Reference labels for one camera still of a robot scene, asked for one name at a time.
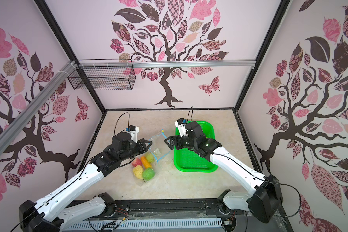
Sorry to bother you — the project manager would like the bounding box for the clear zip bag blue zipper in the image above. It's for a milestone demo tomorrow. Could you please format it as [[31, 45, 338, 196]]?
[[131, 130, 170, 185]]

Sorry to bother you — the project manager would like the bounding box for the green pear toy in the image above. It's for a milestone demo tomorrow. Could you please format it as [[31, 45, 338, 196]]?
[[145, 153, 156, 163]]

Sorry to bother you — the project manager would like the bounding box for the orange banana toy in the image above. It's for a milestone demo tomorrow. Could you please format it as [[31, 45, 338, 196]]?
[[140, 156, 152, 169]]

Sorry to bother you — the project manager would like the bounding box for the pale yellow fruit toy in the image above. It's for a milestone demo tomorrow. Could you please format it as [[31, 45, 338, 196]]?
[[132, 165, 145, 180]]

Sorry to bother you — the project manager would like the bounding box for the green apple toy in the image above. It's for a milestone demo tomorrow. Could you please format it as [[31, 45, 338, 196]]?
[[142, 168, 155, 181]]

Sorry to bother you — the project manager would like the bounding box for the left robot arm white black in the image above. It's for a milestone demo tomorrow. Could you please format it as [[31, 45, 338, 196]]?
[[19, 132, 152, 232]]

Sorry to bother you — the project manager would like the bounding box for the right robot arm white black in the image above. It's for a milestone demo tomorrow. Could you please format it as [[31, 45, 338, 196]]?
[[164, 119, 283, 223]]

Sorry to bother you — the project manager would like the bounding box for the green plastic basket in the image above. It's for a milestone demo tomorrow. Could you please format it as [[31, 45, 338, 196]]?
[[169, 119, 219, 173]]

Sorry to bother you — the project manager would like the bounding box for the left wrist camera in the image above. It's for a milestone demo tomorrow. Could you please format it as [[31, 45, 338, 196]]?
[[127, 125, 139, 142]]

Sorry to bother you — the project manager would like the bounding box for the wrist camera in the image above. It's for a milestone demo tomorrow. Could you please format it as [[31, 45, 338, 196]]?
[[175, 118, 187, 138], [127, 125, 139, 142]]

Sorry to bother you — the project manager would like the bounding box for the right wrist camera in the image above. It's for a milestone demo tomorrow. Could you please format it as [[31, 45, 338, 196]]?
[[175, 118, 187, 138]]

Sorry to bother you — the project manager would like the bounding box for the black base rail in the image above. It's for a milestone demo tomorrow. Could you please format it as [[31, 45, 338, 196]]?
[[42, 198, 293, 232]]

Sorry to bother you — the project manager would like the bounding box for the black wire wall basket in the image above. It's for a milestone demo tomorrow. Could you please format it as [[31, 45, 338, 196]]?
[[68, 58, 136, 90]]

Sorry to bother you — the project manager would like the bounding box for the white slotted cable duct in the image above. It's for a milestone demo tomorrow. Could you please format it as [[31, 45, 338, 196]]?
[[65, 218, 224, 232]]

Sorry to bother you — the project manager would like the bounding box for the rear aluminium frame rail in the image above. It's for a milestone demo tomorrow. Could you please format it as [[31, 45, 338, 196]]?
[[79, 60, 256, 68]]

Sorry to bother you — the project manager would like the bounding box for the aluminium frame rail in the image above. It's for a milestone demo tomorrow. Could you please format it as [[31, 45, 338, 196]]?
[[79, 60, 256, 68], [0, 61, 77, 156]]

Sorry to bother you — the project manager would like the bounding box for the left aluminium frame rail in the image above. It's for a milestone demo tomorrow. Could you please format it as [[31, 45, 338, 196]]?
[[0, 61, 77, 156]]

